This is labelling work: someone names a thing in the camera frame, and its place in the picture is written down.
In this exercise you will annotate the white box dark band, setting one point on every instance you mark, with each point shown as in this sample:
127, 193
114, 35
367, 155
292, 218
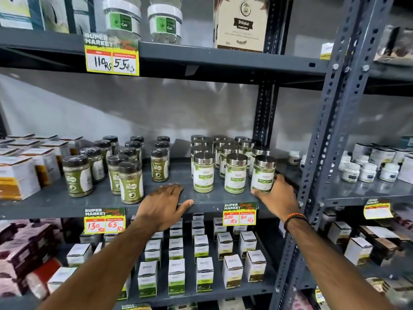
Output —
382, 156
407, 171
360, 151
403, 154

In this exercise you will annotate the group of black-lidded green jars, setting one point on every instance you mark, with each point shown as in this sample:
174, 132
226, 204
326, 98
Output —
130, 185

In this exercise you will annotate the small yellow price tag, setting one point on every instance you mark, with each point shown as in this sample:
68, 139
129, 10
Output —
326, 51
319, 295

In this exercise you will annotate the yellow red price tag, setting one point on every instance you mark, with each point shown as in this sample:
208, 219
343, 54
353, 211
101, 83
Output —
239, 215
377, 210
111, 59
105, 222
135, 307

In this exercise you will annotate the clear gel jar green label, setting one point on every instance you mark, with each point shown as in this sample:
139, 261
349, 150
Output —
122, 20
165, 24

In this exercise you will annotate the white box brown print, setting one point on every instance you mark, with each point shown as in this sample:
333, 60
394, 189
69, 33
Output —
339, 232
358, 251

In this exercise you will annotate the person's left forearm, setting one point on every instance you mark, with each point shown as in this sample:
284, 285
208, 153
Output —
103, 271

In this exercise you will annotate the pile of maroon packets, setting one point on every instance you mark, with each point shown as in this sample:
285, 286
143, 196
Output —
19, 251

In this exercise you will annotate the white box leaf print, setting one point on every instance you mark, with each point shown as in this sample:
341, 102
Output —
54, 14

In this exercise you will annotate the group of silver-lidded jars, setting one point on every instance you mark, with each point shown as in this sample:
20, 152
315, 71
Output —
204, 174

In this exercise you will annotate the group of white orange boxes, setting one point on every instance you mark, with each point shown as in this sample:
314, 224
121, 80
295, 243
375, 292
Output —
17, 177

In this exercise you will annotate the beige powder box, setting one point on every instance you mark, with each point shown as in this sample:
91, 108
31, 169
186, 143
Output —
242, 25

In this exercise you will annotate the pile of brown boxes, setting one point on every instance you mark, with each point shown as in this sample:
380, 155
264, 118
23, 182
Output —
385, 242

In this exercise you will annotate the person's left thumb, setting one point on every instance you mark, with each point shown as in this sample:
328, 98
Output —
185, 206

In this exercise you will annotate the person's right thumb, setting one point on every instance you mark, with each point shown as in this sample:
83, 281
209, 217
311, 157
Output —
259, 194

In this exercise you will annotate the dark blue white box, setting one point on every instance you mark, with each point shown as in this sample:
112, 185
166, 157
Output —
80, 14

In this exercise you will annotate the white-label powder jar silver lid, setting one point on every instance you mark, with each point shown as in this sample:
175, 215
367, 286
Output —
263, 175

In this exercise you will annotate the beige printed packet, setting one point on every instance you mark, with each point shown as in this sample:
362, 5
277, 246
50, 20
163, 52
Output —
390, 290

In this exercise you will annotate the grey metal shelf rack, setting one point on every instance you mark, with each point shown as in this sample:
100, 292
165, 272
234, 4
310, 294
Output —
180, 179
371, 191

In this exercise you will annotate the group of small white jars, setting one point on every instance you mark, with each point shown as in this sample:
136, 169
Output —
351, 172

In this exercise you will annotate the person's right hand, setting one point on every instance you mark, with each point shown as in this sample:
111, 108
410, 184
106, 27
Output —
281, 200

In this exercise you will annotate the person's left hand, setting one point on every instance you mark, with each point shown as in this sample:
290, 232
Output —
158, 206

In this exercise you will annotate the person's right forearm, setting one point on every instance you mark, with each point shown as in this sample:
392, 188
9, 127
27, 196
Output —
329, 264

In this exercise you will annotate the red packet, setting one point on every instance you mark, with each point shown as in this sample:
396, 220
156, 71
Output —
43, 276

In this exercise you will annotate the white teal box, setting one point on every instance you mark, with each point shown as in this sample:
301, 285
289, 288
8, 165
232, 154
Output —
19, 11

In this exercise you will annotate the group of white green boxes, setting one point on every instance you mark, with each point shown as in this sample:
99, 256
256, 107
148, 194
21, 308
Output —
176, 274

